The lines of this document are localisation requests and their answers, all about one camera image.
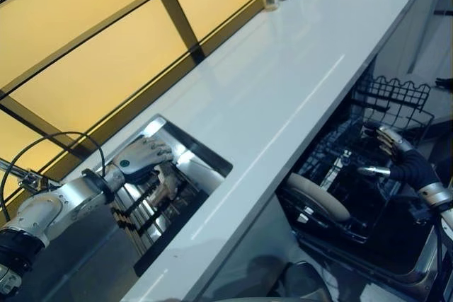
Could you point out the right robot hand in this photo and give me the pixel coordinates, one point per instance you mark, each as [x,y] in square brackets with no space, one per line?
[414,164]

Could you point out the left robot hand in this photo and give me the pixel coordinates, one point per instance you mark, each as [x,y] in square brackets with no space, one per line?
[136,162]

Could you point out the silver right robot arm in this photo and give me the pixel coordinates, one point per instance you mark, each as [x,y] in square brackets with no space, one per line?
[442,210]

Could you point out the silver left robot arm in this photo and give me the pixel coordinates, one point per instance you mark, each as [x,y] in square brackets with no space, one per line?
[49,210]

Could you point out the open dishwasher door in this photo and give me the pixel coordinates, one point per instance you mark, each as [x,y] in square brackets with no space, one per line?
[382,259]

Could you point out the black slatted sink rack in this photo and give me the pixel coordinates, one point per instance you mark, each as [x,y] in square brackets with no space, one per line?
[148,206]

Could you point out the stainless steel sink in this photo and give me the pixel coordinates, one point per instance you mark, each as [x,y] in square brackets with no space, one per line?
[191,160]

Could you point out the beige round plate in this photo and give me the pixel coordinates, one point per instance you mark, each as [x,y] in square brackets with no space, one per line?
[320,194]

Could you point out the robot body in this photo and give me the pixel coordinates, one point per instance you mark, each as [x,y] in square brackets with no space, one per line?
[301,282]

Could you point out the dark window frame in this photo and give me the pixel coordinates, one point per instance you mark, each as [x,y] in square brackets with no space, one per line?
[177,8]

